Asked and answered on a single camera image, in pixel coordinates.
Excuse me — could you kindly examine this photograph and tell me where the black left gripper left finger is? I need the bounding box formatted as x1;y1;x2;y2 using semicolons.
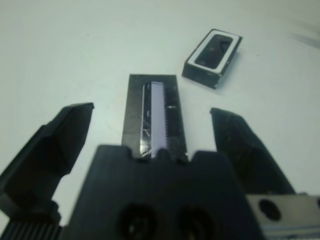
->
0;102;96;221

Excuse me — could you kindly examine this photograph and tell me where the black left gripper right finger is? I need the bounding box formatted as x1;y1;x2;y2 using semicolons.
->
209;107;297;198

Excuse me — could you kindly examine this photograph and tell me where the black box lid with picture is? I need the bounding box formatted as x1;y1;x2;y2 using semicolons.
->
121;73;189;161

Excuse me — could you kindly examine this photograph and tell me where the black box with white insert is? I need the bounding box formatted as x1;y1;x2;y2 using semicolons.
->
181;27;244;89

